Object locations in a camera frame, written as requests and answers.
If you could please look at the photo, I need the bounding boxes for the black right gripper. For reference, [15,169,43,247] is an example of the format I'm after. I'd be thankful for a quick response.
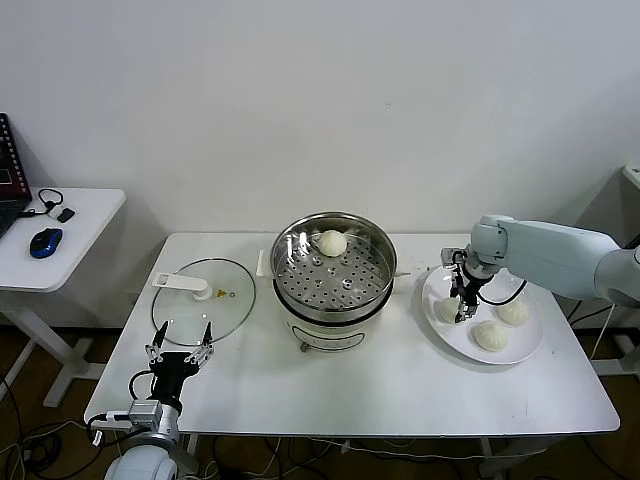
[451,268,482,322]

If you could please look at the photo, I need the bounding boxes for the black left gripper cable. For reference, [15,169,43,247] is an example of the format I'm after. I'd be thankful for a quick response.
[128,369,155,401]

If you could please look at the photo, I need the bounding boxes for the glass lid with white handle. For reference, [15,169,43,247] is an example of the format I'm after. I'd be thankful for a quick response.
[151,257,257,347]

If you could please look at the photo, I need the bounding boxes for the black laptop with red edge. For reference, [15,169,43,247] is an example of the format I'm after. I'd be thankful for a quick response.
[0,112,34,239]

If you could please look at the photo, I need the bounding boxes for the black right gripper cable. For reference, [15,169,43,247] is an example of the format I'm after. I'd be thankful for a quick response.
[474,277,529,307]

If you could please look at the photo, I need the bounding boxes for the white steamed baozi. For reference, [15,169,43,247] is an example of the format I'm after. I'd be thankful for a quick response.
[318,229,347,259]
[437,297,464,325]
[497,295,530,326]
[472,320,510,351]

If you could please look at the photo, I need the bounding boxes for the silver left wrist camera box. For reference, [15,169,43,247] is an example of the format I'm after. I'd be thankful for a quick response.
[128,398,164,429]

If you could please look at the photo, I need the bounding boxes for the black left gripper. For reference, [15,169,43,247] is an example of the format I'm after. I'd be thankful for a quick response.
[144,321,215,406]

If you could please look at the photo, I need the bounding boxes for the white round plate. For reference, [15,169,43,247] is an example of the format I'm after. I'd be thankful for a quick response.
[421,262,545,365]

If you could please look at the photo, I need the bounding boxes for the white electric cooker pot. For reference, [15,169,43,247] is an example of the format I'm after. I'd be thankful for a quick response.
[255,247,414,356]

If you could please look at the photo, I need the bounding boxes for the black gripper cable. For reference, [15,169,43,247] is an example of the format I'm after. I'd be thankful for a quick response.
[474,277,529,307]
[128,369,155,401]

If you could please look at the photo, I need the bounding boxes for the black looped earphone cable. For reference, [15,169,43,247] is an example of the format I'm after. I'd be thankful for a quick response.
[19,188,65,219]

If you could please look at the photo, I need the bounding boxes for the white side table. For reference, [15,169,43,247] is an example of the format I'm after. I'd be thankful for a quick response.
[0,188,127,409]

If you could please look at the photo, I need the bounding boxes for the blue and black computer mouse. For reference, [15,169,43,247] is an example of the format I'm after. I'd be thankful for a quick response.
[28,227,65,260]

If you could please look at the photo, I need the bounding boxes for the white table foot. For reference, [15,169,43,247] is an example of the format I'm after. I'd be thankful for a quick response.
[592,333,640,376]

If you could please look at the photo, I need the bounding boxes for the perforated steel steamer basket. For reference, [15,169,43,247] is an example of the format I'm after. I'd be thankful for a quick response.
[270,212,399,312]

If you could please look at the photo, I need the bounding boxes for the black power adapter cable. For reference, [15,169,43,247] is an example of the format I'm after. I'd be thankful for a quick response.
[569,234,640,326]

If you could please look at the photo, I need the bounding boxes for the white hanging cable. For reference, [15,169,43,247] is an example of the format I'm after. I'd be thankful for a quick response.
[589,301,615,361]

